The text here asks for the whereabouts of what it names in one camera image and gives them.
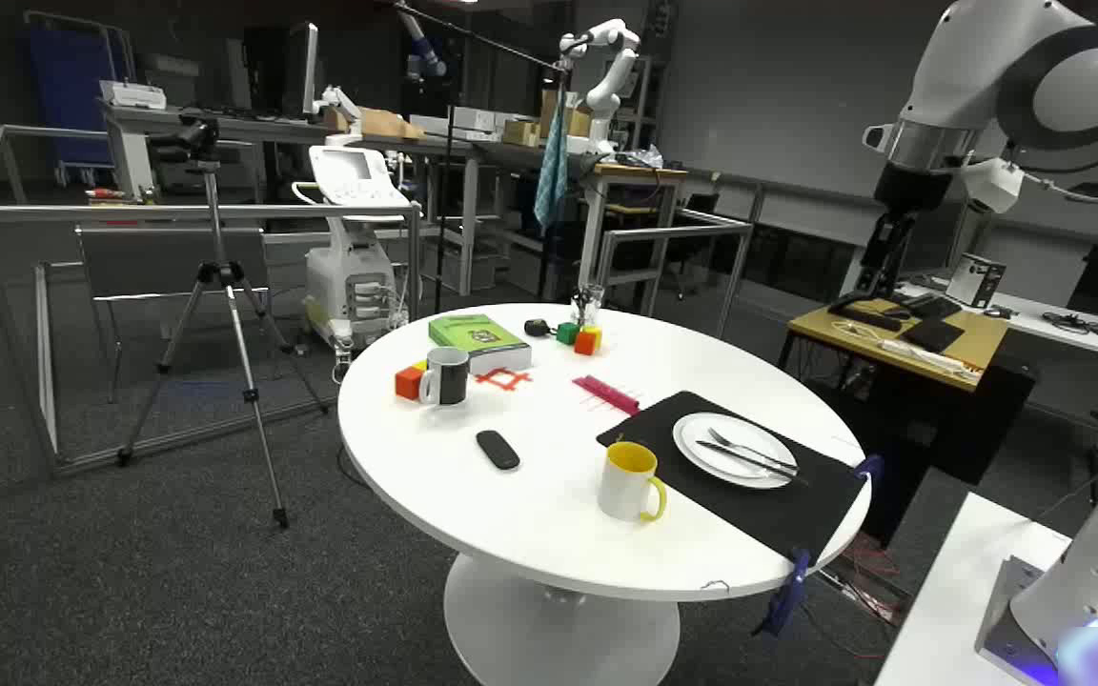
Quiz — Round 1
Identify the black and white mug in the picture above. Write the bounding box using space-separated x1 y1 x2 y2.
421 348 477 409

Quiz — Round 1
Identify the long blue strap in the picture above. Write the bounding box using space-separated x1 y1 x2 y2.
754 545 819 640

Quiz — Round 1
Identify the aluminium frame table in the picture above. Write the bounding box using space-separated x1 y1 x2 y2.
0 119 426 475

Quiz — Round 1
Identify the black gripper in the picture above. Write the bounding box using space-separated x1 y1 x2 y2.
856 159 963 301

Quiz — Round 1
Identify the cardboard box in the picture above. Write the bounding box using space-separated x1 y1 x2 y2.
356 105 426 146

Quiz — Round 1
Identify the black placemat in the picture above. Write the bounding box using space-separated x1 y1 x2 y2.
594 390 879 563

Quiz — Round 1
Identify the silver fork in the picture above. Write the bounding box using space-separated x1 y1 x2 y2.
696 434 799 485

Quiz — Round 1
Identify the orange flat plastic piece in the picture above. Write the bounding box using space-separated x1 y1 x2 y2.
472 363 534 391

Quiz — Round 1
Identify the yellow and white mug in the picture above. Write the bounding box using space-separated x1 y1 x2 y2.
594 438 673 527

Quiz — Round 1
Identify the grey metal rail frame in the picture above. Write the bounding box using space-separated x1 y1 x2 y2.
586 174 769 335

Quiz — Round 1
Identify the grey camera tripod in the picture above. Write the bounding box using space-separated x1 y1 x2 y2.
115 156 332 534

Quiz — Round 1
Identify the black oblong remote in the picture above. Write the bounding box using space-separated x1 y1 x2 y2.
472 427 528 475

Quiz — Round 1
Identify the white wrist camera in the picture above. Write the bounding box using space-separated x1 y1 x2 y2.
959 154 1030 216

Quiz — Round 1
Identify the orange cube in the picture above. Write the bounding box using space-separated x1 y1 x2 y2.
392 363 430 405

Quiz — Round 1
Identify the teal hanging cloth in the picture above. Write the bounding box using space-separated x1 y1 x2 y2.
532 105 578 239

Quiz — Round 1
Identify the black boom pole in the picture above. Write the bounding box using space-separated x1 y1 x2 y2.
388 0 564 79

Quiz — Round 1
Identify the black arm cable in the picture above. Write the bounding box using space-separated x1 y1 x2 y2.
1020 159 1098 212

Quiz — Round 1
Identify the wooden desk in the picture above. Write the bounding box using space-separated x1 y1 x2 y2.
777 292 1036 550

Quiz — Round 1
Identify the white machine on cart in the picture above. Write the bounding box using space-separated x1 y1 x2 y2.
292 141 417 357

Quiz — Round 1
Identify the silver knife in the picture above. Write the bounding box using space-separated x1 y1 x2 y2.
705 427 803 473

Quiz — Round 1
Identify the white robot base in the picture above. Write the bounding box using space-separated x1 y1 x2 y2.
974 455 1098 686

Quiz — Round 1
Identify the black camera on tripod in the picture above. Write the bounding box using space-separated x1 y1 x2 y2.
175 112 227 165

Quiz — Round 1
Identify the white table pedestal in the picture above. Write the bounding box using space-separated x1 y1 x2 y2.
438 550 687 686

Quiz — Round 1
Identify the green book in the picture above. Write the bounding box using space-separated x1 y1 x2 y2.
423 307 539 377

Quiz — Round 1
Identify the black pad on desk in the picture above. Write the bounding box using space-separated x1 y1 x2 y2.
899 316 968 357

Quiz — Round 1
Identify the dark monitor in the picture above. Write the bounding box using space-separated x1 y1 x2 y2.
240 18 325 122

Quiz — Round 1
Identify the white round plate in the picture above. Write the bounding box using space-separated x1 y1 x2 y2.
669 409 806 497

